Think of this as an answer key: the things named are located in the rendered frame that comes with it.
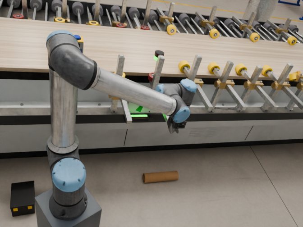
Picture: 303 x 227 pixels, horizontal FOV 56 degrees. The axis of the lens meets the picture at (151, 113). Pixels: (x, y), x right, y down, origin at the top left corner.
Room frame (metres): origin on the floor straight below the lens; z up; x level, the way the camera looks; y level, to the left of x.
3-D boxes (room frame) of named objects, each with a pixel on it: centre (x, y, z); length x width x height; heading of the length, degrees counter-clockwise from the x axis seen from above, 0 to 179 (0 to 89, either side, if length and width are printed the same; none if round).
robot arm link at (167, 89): (1.20, -0.06, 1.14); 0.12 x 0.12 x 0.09; 31
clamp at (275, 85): (1.99, -0.91, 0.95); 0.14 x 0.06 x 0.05; 114
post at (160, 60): (1.58, 0.03, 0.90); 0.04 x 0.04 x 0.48; 24
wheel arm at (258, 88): (1.88, -0.70, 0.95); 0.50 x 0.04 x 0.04; 24
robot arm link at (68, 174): (0.80, 0.30, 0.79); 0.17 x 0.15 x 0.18; 31
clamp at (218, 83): (1.79, -0.45, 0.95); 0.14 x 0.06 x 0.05; 114
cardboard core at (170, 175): (1.57, -0.21, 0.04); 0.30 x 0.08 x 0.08; 114
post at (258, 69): (1.88, -0.66, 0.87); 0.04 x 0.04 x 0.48; 24
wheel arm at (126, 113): (1.45, 0.20, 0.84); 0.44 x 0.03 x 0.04; 24
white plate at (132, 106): (1.55, 0.05, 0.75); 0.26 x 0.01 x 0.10; 114
